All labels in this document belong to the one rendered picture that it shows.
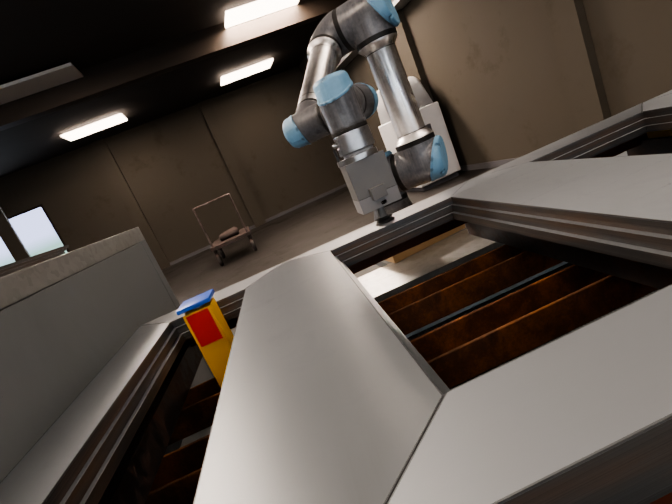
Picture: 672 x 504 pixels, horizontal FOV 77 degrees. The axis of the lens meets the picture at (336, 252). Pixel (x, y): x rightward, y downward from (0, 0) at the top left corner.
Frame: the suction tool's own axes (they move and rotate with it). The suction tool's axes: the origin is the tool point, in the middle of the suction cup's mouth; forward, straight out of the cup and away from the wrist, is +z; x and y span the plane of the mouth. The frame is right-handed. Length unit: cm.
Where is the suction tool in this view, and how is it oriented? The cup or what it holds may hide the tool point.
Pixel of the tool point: (387, 226)
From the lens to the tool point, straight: 88.9
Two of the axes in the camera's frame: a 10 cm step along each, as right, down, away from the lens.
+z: 3.8, 9.0, 2.2
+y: 9.1, -4.1, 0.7
